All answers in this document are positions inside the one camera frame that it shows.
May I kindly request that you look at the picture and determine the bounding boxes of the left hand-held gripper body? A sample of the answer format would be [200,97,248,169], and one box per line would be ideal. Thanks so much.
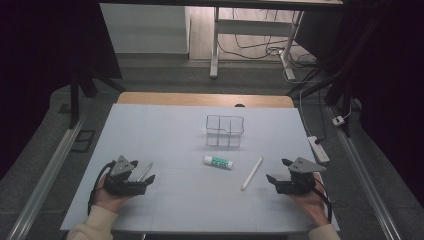
[103,155,148,196]

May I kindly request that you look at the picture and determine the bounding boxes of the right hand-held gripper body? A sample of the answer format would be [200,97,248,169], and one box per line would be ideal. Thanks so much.
[275,156,327,196]

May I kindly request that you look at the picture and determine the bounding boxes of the silver pen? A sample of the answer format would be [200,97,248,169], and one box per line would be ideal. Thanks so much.
[136,162,154,183]

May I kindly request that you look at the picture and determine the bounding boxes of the white pen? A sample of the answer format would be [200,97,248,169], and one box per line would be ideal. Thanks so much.
[240,156,264,192]

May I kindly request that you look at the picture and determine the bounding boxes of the white and green glue stick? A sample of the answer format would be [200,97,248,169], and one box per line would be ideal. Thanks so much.
[203,155,234,170]

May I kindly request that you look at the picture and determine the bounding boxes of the clear plastic organizer box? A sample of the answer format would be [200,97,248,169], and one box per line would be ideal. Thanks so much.
[205,114,245,148]

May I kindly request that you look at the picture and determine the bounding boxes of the person's left hand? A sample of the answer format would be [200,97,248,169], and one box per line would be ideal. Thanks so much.
[92,175,134,214]

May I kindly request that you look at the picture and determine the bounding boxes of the person's right hand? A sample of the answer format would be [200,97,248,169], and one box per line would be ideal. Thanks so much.
[287,172,331,229]

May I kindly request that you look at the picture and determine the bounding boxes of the white power strip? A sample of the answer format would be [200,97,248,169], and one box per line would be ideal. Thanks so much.
[307,135,331,164]

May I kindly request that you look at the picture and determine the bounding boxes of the white table mat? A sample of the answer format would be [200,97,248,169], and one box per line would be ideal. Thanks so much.
[59,103,341,234]

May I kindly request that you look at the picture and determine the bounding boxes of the wooden table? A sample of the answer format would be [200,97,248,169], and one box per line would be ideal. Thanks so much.
[117,91,295,109]

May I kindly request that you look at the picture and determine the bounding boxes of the black metal stand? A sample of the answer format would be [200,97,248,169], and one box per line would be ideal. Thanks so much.
[286,9,384,138]
[68,64,127,130]

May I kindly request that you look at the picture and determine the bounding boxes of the dark curtain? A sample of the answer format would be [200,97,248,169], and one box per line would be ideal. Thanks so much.
[343,0,424,208]
[0,0,123,181]

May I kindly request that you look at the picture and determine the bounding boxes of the white cabinet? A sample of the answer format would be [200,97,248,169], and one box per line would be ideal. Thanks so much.
[99,3,192,55]

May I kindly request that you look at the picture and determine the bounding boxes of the left hand-held gripper cable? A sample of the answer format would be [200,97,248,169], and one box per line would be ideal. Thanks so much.
[87,160,117,216]

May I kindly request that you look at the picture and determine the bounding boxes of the hand-held gripper cable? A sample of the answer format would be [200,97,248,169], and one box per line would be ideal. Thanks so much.
[87,160,117,216]
[312,178,334,224]

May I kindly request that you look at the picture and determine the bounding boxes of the right hand-held gripper cable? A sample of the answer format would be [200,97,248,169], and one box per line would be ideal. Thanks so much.
[312,178,334,224]

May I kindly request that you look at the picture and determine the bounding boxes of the white power strip cable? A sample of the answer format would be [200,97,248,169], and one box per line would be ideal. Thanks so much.
[298,89,314,138]

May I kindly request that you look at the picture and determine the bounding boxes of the aluminium rail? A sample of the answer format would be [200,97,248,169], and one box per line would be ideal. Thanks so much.
[327,105,403,240]
[6,115,86,240]

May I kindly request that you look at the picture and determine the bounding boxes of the black floor cables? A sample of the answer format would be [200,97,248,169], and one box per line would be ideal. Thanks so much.
[217,9,318,69]

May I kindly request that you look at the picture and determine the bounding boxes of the white desk frame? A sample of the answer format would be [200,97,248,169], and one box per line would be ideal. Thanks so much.
[209,6,305,81]

